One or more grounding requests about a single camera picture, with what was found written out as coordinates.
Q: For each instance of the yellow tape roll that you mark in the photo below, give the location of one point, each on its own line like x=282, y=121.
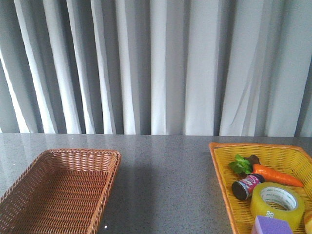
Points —
x=277, y=201

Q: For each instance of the white pleated curtain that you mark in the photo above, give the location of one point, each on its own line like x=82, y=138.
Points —
x=160, y=67

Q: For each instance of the orange toy carrot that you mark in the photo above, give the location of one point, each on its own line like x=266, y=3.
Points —
x=251, y=165

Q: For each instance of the small purple labelled can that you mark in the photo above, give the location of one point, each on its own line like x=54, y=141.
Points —
x=243, y=188

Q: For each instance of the brown wicker basket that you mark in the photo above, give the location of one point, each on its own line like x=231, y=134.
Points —
x=63, y=191

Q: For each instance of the yellow plastic basket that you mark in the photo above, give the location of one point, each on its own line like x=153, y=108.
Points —
x=287, y=159

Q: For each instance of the purple sponge block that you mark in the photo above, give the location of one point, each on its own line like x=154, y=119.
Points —
x=266, y=225

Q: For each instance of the yellow toy fruit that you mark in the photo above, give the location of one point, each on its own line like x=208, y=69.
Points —
x=308, y=222

